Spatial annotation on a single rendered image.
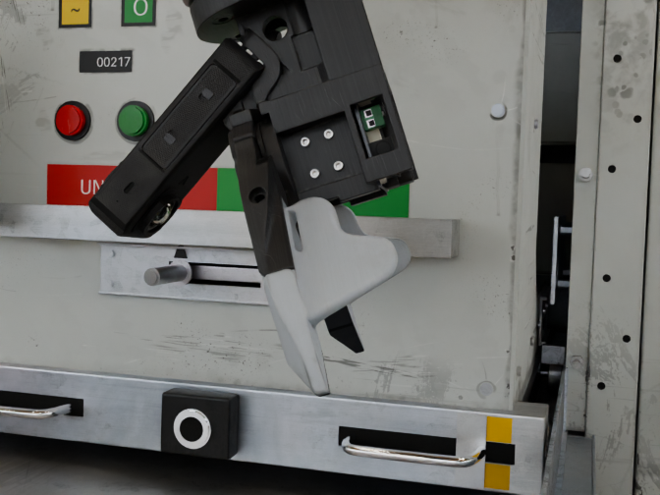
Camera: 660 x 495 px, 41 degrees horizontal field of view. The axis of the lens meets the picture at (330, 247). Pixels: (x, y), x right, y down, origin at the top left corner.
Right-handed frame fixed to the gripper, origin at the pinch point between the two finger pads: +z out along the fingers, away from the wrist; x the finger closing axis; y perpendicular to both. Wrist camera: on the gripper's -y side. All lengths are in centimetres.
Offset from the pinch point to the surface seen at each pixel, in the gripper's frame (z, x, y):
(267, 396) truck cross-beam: 2.7, 24.8, -9.8
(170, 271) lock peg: -9.1, 23.4, -14.1
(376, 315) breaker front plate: -1.0, 24.5, 0.5
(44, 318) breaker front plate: -8.8, 28.9, -28.0
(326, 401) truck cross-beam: 4.3, 24.1, -5.2
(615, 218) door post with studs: -2, 48, 24
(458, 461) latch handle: 10.2, 18.9, 3.6
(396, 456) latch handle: 8.8, 19.4, -0.6
